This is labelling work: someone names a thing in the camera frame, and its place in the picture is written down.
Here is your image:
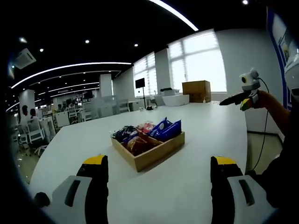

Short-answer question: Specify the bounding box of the black computer mouse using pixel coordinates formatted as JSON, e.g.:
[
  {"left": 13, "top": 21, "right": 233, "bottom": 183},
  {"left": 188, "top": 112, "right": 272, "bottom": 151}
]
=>
[{"left": 34, "top": 191, "right": 51, "bottom": 208}]

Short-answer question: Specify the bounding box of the ceiling air conditioner unit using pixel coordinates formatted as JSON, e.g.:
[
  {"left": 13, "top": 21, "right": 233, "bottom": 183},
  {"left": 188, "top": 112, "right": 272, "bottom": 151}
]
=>
[{"left": 13, "top": 48, "right": 37, "bottom": 70}]

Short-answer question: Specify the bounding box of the brown cardboard box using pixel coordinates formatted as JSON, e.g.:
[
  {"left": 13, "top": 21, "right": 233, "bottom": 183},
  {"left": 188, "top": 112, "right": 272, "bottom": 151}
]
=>
[{"left": 182, "top": 80, "right": 212, "bottom": 103}]

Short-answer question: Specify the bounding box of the white plastic tub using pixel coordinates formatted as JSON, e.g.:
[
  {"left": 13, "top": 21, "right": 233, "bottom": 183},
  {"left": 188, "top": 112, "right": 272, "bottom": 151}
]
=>
[{"left": 162, "top": 94, "right": 190, "bottom": 107}]

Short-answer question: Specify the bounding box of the narrow window with blinds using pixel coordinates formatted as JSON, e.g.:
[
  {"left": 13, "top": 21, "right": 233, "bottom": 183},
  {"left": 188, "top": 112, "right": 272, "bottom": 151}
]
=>
[{"left": 133, "top": 51, "right": 157, "bottom": 98}]

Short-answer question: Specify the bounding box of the white table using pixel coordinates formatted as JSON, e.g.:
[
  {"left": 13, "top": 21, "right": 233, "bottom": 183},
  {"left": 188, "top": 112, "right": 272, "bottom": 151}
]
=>
[{"left": 29, "top": 101, "right": 249, "bottom": 224}]

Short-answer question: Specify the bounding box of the clear blue QQ candy packet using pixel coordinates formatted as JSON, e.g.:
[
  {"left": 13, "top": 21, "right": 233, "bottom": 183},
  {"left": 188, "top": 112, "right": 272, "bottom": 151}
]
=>
[{"left": 121, "top": 128, "right": 140, "bottom": 143}]

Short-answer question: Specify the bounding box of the straight ceiling light strip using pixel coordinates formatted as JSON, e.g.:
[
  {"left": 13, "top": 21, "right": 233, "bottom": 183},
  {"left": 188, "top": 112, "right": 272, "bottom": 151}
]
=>
[{"left": 148, "top": 0, "right": 199, "bottom": 31}]

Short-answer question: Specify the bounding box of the gold mixed nuts packet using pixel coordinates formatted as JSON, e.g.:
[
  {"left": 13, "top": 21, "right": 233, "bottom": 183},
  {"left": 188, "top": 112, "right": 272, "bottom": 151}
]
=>
[{"left": 127, "top": 136, "right": 152, "bottom": 156}]

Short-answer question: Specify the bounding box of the wooden divided container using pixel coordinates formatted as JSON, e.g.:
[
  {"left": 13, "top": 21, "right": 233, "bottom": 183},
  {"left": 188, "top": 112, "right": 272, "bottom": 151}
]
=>
[{"left": 110, "top": 127, "right": 185, "bottom": 173}]

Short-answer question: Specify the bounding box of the blue white wall poster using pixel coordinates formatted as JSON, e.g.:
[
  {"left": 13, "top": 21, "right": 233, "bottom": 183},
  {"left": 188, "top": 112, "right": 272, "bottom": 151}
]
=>
[{"left": 266, "top": 7, "right": 299, "bottom": 110}]

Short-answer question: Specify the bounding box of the person's right hand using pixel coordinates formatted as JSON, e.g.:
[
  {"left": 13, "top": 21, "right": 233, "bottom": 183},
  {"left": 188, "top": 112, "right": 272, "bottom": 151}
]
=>
[{"left": 249, "top": 90, "right": 285, "bottom": 110}]

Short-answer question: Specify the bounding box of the black television on stand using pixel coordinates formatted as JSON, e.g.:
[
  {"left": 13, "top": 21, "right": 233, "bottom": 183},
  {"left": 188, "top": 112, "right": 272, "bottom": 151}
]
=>
[{"left": 135, "top": 78, "right": 145, "bottom": 109}]

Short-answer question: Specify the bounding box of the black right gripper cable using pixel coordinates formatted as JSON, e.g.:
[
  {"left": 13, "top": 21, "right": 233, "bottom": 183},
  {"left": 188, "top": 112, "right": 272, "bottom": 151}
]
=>
[{"left": 252, "top": 78, "right": 271, "bottom": 173}]

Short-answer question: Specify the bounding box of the person's black shirt torso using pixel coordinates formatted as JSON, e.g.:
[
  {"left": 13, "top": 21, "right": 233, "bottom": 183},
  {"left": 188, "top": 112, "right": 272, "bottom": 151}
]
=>
[{"left": 245, "top": 112, "right": 299, "bottom": 208}]

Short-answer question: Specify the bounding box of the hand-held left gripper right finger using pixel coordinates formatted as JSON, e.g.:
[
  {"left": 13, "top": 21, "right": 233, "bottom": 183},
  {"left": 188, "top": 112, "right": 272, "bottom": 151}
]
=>
[{"left": 210, "top": 155, "right": 275, "bottom": 224}]

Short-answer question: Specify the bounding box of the white chest-worn device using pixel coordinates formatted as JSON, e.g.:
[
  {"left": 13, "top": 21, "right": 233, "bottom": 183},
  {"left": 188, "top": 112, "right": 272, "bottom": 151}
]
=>
[{"left": 284, "top": 48, "right": 299, "bottom": 96}]

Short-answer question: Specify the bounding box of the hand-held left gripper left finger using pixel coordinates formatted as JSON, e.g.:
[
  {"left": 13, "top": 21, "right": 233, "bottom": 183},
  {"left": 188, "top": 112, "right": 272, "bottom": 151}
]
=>
[{"left": 45, "top": 154, "right": 109, "bottom": 224}]

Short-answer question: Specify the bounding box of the colourful QQ candy packet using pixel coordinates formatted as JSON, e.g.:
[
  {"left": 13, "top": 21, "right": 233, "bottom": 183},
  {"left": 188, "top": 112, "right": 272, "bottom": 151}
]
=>
[{"left": 112, "top": 126, "right": 135, "bottom": 140}]

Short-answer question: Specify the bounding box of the wide window with blinds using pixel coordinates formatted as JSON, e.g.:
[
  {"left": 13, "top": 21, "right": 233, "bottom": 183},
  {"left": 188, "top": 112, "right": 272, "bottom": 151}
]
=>
[{"left": 167, "top": 29, "right": 227, "bottom": 93}]

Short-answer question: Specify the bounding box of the white printer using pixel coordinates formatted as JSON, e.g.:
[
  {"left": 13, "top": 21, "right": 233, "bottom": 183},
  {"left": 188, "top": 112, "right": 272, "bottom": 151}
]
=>
[{"left": 160, "top": 88, "right": 180, "bottom": 96}]

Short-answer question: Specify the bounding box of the blue Oreo cookie pack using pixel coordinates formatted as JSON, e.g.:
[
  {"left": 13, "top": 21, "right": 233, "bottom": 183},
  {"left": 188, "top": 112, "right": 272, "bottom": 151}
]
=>
[
  {"left": 157, "top": 119, "right": 182, "bottom": 142},
  {"left": 147, "top": 117, "right": 173, "bottom": 138}
]

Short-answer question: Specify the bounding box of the curved ceiling light strip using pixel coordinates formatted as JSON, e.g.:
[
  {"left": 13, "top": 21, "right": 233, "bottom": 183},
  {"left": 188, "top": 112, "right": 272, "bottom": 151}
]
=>
[{"left": 11, "top": 62, "right": 133, "bottom": 89}]

